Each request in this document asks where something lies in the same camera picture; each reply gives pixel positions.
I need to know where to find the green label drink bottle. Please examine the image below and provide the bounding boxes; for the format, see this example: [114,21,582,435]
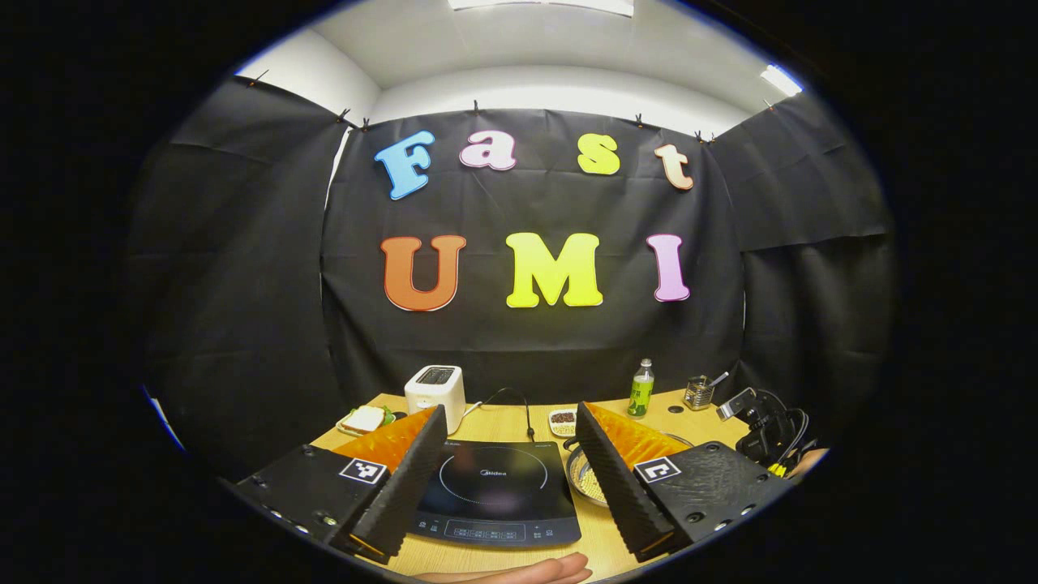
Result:
[628,359,655,418]

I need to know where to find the white toaster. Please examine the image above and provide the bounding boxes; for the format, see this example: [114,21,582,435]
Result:
[404,365,466,435]

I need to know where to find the black induction cooktop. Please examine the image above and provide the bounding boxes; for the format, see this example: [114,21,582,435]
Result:
[408,440,583,549]

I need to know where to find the black power cable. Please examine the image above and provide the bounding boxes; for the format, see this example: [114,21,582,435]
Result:
[485,387,536,443]

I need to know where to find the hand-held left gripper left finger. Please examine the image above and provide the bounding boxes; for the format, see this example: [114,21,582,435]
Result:
[235,404,449,566]

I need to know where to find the sandwich on small plate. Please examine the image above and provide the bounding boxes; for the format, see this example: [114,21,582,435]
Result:
[336,405,397,437]

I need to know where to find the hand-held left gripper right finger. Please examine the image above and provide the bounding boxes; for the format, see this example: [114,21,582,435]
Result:
[574,401,794,563]

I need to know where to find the ceiling light panel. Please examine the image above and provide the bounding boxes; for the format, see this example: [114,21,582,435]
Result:
[448,0,635,18]
[761,65,804,97]

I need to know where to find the row of backdrop clips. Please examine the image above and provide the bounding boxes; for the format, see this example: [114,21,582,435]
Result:
[247,71,775,143]

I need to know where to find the stainless steel pot with beans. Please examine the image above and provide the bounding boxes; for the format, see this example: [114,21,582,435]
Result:
[564,432,695,509]

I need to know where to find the black backdrop cloth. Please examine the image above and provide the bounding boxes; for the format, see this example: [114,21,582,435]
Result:
[130,77,897,479]

